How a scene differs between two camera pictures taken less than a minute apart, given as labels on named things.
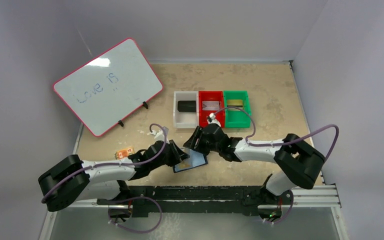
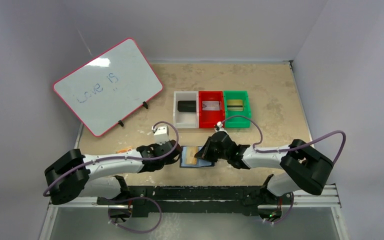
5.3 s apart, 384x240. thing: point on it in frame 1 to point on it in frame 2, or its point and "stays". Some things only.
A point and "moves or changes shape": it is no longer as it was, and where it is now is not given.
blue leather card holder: (195, 159) moves or changes shape
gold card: (235, 102) stays
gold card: (184, 165) to (190, 151)
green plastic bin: (235, 117) stays
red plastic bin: (209, 102) stays
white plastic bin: (186, 109) stays
